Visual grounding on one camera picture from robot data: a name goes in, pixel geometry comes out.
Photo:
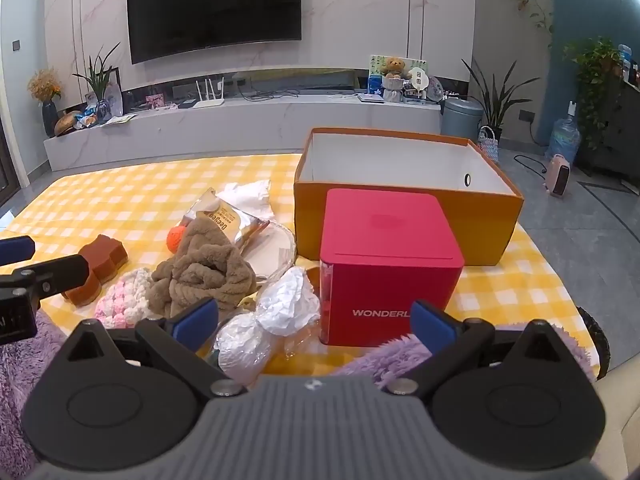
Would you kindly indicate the pink white crochet piece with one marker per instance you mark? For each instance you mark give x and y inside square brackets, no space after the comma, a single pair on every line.
[125,300]

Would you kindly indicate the decorative round plate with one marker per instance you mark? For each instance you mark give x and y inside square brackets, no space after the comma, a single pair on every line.
[436,89]

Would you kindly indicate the pink space heater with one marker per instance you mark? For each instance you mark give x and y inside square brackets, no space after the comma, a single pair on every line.
[559,177]

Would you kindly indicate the vase with dried flowers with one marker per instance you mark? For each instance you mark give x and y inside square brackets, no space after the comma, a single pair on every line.
[49,115]

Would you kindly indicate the purple fluffy cloth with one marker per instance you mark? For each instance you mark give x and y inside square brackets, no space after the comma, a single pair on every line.
[20,385]

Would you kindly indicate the blue water bottle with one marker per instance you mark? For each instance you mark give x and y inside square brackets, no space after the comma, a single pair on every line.
[565,137]

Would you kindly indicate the white router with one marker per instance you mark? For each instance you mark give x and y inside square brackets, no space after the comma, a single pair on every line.
[209,100]

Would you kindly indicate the blue snack bag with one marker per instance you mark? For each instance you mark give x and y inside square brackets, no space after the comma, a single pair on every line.
[86,119]

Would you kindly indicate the loose papers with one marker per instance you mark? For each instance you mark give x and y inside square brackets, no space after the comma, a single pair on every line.
[120,120]

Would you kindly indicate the white cloth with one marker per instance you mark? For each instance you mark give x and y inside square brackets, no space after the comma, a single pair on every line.
[250,195]

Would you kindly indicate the clear plastic container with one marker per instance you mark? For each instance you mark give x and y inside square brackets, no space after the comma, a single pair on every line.
[272,255]

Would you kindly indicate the silver snack packet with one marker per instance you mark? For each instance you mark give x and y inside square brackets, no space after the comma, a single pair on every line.
[230,220]

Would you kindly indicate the grey trash bin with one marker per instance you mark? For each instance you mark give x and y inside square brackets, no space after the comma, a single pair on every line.
[461,120]

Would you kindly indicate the grass-leaf potted plant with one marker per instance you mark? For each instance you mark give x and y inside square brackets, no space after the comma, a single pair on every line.
[97,77]

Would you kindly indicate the black wall television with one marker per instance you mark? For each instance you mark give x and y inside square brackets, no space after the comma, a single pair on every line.
[215,5]

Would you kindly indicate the brown round bowl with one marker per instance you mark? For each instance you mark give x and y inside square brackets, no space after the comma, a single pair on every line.
[66,124]

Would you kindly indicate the green trailing potted plant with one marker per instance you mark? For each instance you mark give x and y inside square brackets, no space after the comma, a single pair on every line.
[595,70]

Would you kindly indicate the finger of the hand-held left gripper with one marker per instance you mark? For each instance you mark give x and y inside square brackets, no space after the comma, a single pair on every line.
[55,274]
[15,250]

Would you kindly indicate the brown sponge block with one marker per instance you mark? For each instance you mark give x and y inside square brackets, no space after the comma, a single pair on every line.
[100,260]

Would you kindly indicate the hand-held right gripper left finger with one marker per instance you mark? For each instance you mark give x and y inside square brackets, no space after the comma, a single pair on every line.
[196,324]

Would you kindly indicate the woven basket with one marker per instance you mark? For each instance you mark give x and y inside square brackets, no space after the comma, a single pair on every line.
[489,147]

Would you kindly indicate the brown knit scarf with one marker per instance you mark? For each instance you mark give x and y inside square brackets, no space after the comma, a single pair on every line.
[205,265]

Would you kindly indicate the white plastic bag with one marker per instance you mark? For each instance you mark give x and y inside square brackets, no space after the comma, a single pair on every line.
[240,345]
[287,300]

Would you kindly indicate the red cube box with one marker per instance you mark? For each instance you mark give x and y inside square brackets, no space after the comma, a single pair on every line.
[390,270]

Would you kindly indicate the marble television console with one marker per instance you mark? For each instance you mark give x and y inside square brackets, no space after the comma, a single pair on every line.
[250,125]

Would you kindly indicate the long-leaf potted plant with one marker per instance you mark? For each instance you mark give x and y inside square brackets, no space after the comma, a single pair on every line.
[495,105]

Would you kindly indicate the dark cabinet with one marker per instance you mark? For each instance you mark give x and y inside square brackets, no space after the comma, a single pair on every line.
[622,135]

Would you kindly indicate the green picture board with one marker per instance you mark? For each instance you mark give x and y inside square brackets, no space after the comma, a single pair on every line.
[417,67]

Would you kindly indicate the orange cardboard box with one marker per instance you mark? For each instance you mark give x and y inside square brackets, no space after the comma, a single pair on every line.
[480,220]

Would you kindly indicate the yellow checkered cloth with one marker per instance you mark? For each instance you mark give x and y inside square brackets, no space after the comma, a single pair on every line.
[125,200]

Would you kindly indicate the orange crochet ball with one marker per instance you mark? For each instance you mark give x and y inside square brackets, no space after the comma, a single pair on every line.
[175,240]

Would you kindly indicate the white flat box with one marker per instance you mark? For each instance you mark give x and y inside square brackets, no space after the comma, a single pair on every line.
[371,98]

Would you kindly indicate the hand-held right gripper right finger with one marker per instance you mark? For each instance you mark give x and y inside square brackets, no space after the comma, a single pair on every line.
[431,327]

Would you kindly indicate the pink card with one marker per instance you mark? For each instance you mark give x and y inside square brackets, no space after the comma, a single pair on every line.
[155,101]

